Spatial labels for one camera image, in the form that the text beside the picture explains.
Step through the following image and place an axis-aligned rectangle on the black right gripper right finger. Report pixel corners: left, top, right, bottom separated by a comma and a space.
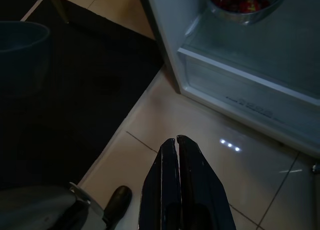
176, 134, 237, 230

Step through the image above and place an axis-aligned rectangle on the clear fridge crisper drawer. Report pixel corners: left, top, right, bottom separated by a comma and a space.
176, 47, 320, 131

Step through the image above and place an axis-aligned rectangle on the black floor mat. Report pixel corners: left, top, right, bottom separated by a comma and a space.
0, 0, 43, 20
0, 0, 165, 191

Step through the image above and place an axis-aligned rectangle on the red candy pile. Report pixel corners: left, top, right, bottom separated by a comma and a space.
208, 0, 272, 13

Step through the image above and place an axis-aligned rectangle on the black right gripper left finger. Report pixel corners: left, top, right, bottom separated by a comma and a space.
138, 137, 183, 230

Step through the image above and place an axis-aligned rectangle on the metal bowl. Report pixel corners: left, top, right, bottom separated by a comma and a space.
206, 0, 287, 25

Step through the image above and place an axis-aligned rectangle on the silver fridge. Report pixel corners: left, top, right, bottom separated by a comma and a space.
136, 0, 320, 163

